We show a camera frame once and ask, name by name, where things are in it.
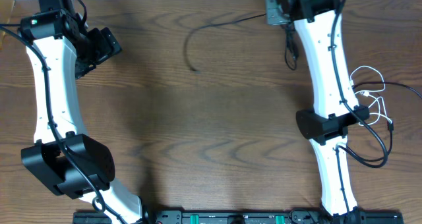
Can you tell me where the wooden side panel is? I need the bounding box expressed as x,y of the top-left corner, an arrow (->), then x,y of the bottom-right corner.
0,0 -> 16,49

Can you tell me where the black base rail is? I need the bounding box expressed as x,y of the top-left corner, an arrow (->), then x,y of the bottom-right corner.
72,209 -> 405,224

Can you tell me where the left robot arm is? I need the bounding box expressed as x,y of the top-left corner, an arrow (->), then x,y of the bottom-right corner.
18,0 -> 146,223

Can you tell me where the thin black cable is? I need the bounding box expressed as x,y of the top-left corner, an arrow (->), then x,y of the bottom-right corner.
183,13 -> 301,73

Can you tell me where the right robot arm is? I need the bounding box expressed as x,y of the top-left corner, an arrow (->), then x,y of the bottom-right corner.
275,0 -> 369,221

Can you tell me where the white USB cable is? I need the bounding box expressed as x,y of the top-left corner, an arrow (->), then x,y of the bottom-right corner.
349,65 -> 394,127

